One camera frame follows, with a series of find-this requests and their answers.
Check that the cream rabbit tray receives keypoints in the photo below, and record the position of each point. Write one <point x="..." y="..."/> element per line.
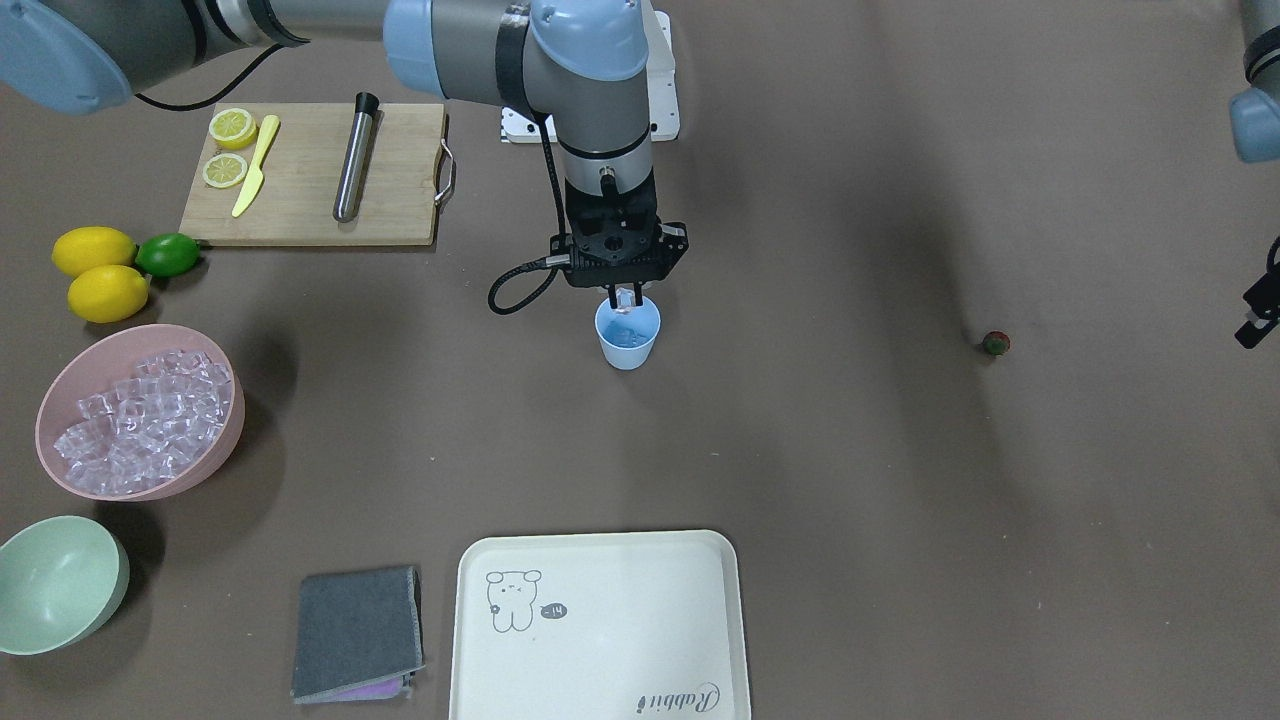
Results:
<point x="634" y="625"/>

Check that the lemon slice lower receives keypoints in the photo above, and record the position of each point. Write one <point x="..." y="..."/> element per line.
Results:
<point x="224" y="170"/>

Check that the yellow lemon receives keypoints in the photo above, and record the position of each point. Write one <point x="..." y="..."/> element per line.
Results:
<point x="108" y="293"/>
<point x="88" y="247"/>

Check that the steel muddler black tip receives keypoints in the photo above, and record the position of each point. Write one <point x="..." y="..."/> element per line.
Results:
<point x="357" y="158"/>

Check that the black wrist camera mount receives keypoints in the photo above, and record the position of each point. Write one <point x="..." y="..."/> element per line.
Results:
<point x="613" y="261"/>

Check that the yellow lemon upper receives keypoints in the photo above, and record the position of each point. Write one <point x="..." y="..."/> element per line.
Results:
<point x="88" y="247"/>

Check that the bamboo cutting board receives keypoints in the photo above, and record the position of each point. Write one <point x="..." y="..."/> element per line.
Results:
<point x="404" y="186"/>

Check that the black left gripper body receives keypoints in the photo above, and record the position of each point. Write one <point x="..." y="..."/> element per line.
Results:
<point x="1257" y="301"/>

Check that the lemon half upper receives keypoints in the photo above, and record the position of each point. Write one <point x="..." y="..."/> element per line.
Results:
<point x="233" y="129"/>

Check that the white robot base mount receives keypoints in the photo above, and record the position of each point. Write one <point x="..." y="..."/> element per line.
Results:
<point x="665" y="117"/>

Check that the light blue cup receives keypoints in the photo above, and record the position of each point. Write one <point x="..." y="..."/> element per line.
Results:
<point x="627" y="340"/>

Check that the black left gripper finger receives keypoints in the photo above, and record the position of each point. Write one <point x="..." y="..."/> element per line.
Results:
<point x="1251" y="332"/>

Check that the yellow lemon lower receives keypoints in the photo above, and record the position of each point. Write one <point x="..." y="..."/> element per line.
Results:
<point x="108" y="293"/>

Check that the yellow plastic knife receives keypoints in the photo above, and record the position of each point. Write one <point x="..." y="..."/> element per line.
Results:
<point x="255" y="176"/>

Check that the red strawberry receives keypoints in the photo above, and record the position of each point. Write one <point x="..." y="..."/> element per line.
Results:
<point x="996" y="343"/>

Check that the grey folded cloth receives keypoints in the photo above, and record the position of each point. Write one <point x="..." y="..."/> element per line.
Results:
<point x="358" y="636"/>

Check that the green lime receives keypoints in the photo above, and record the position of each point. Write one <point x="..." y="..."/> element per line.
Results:
<point x="168" y="255"/>

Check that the empty green bowl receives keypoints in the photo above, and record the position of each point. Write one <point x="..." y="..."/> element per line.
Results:
<point x="61" y="579"/>

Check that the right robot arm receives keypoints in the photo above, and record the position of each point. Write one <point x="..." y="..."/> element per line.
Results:
<point x="576" y="69"/>

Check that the pink bowl of ice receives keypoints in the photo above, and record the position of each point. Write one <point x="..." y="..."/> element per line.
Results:
<point x="146" y="413"/>

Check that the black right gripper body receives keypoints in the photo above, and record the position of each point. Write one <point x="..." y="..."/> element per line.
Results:
<point x="612" y="294"/>

